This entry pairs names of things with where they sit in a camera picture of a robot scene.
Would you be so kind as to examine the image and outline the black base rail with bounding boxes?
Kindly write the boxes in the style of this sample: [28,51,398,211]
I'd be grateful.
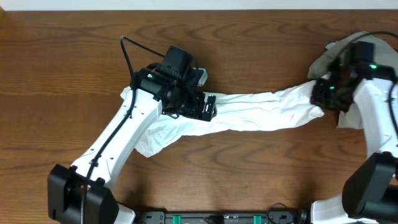
[133,208,310,224]

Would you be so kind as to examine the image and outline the grey garment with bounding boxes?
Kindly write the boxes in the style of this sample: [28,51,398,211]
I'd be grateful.
[308,31,397,129]

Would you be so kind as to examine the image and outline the black left camera cable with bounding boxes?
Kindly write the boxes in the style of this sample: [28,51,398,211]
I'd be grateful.
[80,35,165,224]

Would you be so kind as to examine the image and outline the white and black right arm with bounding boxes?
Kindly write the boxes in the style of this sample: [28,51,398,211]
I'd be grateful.
[310,41,397,223]

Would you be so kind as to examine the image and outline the white t-shirt with black print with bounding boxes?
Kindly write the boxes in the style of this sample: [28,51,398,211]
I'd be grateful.
[135,81,324,157]

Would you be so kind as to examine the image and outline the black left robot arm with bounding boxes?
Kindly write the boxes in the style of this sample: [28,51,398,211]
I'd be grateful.
[47,46,217,224]

